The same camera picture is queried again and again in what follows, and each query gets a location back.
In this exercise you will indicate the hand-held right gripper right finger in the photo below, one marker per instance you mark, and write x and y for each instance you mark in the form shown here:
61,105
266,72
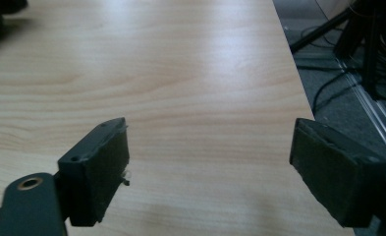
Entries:
334,177

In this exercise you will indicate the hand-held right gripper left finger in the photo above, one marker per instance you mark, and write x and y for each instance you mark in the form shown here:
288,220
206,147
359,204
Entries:
95,177

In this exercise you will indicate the black tripod stand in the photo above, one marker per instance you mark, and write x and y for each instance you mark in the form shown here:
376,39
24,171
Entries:
360,32

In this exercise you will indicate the dark object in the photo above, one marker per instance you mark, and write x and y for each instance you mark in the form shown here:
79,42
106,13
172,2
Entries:
4,6

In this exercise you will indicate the metal floor rail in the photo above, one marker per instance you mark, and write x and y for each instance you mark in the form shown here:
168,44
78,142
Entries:
374,108

